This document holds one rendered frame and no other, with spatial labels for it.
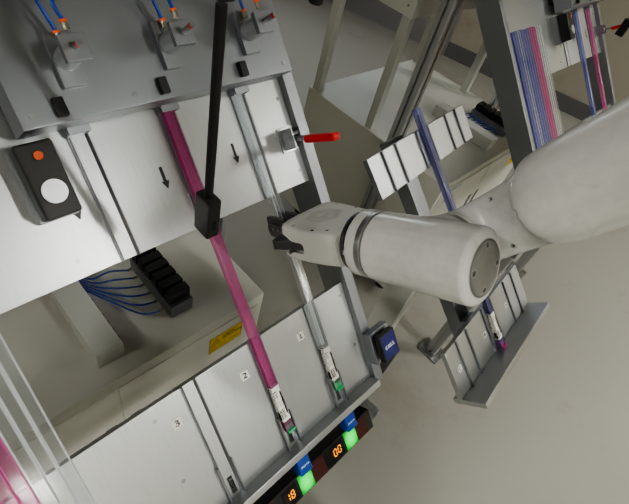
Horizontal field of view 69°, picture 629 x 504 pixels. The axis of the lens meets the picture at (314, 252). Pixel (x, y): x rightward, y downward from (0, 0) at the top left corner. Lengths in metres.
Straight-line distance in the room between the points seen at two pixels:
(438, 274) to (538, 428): 1.53
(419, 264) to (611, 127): 0.20
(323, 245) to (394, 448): 1.17
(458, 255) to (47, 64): 0.43
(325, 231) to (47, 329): 0.62
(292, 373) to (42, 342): 0.48
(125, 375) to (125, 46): 0.58
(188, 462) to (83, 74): 0.48
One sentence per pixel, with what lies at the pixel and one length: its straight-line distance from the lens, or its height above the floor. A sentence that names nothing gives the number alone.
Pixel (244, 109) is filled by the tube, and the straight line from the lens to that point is 0.66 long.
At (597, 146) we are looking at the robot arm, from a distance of 0.39.
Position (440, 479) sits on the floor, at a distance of 1.67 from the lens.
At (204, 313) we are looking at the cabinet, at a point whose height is 0.62.
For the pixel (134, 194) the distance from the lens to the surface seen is 0.59.
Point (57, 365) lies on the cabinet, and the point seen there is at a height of 0.62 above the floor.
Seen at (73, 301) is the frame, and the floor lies 0.66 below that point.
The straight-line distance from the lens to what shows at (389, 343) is 0.81.
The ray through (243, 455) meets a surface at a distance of 0.72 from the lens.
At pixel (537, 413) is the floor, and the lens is 1.99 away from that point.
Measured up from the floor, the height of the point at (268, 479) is 0.73.
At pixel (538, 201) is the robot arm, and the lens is 0.41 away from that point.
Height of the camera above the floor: 1.43
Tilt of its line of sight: 46 degrees down
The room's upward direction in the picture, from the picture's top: 18 degrees clockwise
